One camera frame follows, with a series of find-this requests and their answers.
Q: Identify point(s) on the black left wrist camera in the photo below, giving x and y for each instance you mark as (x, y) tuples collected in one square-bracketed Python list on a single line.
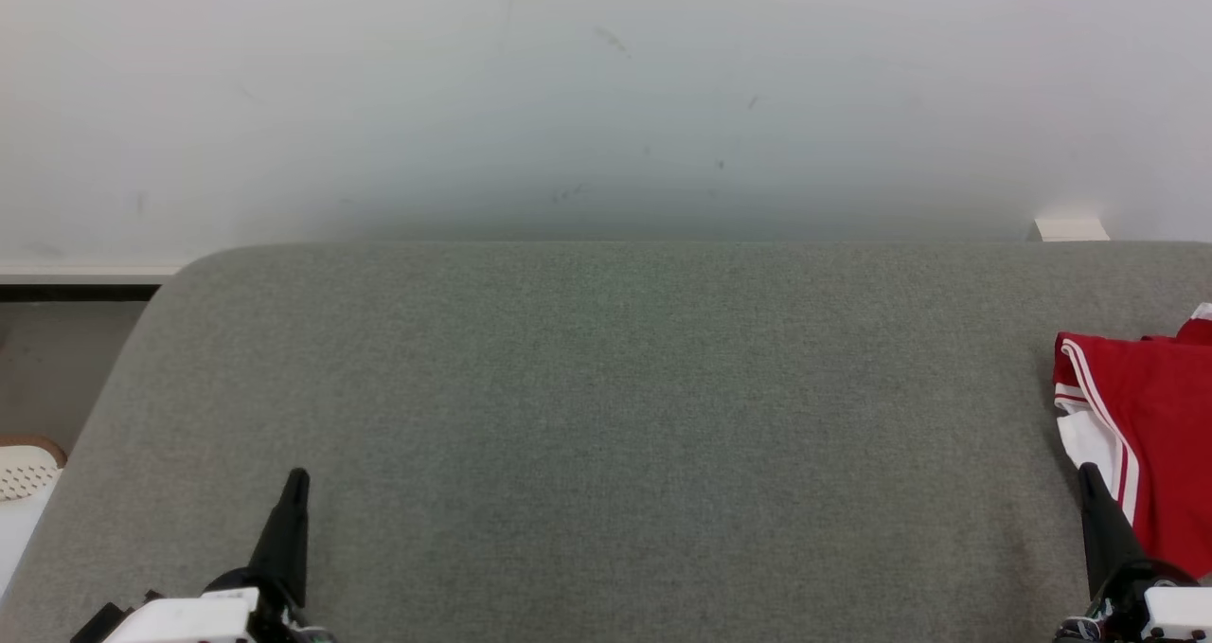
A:
[(95, 629)]

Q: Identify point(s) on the white perforated laundry basket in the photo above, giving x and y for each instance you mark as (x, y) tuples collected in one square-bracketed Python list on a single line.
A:
[(26, 473)]

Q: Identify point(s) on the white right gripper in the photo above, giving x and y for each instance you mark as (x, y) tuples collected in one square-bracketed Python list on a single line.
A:
[(1165, 615)]

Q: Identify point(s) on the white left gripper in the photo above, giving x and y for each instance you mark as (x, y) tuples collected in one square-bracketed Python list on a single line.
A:
[(208, 619)]

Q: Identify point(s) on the white wall baseboard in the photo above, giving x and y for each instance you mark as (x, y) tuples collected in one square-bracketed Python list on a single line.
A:
[(76, 276)]

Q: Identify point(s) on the red white Bulls jersey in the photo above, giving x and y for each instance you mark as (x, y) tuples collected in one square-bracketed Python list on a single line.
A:
[(1165, 416)]

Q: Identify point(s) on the white wall outlet box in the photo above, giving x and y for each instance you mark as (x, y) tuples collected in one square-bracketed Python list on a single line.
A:
[(1070, 230)]

